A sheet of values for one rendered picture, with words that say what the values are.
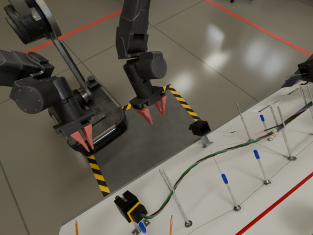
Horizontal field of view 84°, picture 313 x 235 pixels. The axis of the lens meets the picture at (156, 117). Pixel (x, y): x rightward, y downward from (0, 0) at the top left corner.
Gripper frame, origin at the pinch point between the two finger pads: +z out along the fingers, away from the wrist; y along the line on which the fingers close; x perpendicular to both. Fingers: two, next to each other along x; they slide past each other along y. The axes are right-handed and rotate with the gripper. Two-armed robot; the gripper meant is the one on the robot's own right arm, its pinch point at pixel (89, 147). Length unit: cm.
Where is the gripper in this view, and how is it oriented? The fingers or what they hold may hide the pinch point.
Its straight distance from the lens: 52.9
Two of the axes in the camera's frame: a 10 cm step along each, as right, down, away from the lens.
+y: 7.5, -4.6, 4.8
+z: 3.3, 8.9, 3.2
